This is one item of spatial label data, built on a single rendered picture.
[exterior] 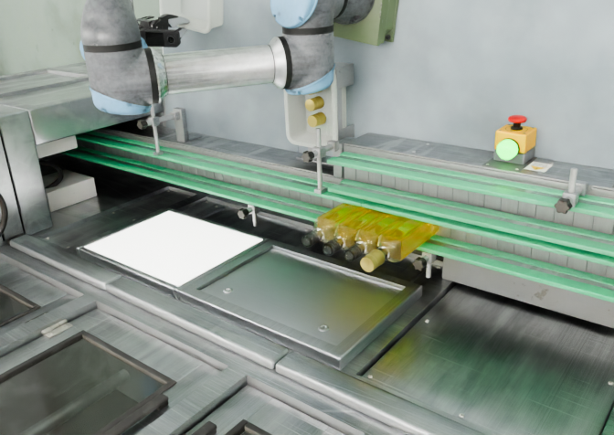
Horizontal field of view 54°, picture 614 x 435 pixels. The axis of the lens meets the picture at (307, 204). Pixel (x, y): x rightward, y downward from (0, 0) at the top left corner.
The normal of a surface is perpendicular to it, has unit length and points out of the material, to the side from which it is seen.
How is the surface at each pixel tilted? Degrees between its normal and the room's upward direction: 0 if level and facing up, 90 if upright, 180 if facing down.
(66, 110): 90
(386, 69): 0
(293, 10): 7
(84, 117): 90
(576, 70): 0
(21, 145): 90
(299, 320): 90
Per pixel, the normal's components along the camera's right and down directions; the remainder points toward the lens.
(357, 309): -0.04, -0.93
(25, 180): 0.79, 0.20
